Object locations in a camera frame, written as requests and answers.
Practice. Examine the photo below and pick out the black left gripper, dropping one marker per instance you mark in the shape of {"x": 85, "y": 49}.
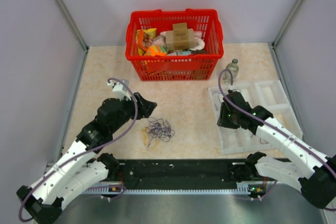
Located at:
{"x": 144, "y": 107}

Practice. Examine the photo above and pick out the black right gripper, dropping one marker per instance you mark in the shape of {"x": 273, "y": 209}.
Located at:
{"x": 222, "y": 120}

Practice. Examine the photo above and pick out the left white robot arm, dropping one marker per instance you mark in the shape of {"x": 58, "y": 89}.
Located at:
{"x": 78, "y": 169}

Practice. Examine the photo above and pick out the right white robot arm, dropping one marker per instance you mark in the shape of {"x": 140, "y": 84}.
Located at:
{"x": 310, "y": 172}

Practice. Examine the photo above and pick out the clear plastic bottle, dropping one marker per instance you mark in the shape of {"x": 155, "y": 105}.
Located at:
{"x": 232, "y": 71}

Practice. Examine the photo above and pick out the red plastic shopping basket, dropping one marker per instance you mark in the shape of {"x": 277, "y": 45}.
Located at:
{"x": 178, "y": 64}

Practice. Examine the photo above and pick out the orange sponge pack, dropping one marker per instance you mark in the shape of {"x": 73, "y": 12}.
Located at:
{"x": 156, "y": 50}

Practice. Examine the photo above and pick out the pink white plush item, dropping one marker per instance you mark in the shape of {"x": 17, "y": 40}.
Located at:
{"x": 199, "y": 42}

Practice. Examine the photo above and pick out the orange snack packet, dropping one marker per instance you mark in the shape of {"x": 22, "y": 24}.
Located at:
{"x": 144, "y": 39}

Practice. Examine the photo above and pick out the brown cardboard box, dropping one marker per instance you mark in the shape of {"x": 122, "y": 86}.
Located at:
{"x": 180, "y": 37}

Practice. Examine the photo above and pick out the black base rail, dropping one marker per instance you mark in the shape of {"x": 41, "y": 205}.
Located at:
{"x": 218, "y": 173}

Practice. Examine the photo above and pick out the white slotted cable duct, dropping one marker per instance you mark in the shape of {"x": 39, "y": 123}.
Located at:
{"x": 240, "y": 189}

